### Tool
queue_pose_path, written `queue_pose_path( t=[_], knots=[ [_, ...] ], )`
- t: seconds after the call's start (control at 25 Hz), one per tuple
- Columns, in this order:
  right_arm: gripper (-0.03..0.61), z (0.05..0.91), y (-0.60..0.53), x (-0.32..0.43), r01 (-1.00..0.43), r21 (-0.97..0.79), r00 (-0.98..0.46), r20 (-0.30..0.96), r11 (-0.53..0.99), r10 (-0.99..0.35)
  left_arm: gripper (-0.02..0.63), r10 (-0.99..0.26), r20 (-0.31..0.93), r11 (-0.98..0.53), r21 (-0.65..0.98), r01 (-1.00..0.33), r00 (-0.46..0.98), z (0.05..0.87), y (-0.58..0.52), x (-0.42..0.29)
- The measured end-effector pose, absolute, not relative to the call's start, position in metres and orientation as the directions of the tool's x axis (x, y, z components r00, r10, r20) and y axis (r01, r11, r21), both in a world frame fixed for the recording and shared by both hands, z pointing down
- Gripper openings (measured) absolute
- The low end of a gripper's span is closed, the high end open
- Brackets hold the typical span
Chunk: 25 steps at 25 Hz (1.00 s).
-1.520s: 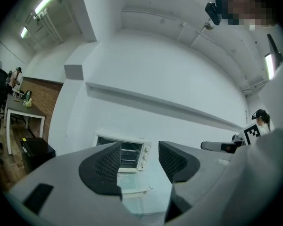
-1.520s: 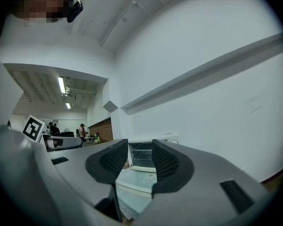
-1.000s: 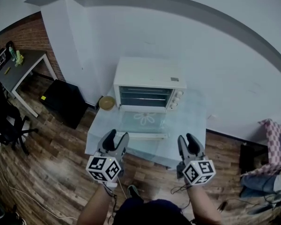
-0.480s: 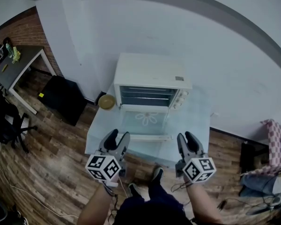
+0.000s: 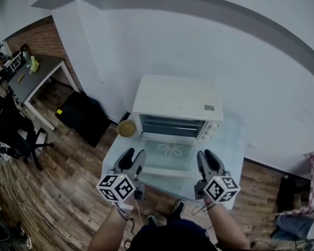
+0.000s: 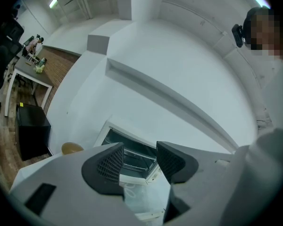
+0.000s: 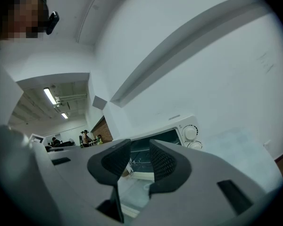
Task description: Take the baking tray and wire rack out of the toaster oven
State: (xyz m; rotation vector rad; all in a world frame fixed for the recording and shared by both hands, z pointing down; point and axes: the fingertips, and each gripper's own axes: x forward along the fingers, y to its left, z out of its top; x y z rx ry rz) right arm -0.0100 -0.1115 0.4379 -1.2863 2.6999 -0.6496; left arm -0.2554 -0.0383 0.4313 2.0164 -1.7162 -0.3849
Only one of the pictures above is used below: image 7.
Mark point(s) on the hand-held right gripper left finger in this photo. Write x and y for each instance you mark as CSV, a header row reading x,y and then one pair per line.
x,y
85,173

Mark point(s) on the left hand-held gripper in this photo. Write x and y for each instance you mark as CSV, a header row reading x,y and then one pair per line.
x,y
37,139

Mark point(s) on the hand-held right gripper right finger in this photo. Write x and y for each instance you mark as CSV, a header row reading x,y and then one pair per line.
x,y
198,196

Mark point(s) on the white toaster oven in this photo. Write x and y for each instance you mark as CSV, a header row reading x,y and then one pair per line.
x,y
160,128

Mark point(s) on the yellow-green cloth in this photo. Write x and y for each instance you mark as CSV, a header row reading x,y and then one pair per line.
x,y
99,140

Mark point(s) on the ceiling light tube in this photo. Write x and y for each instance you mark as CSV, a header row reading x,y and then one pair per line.
x,y
64,115
50,96

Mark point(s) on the brown wooden bowl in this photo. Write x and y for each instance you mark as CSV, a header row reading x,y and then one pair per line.
x,y
125,173

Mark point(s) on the person's face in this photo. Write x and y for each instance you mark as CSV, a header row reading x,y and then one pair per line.
x,y
23,18

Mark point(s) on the black head camera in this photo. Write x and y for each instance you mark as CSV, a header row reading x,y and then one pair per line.
x,y
52,23

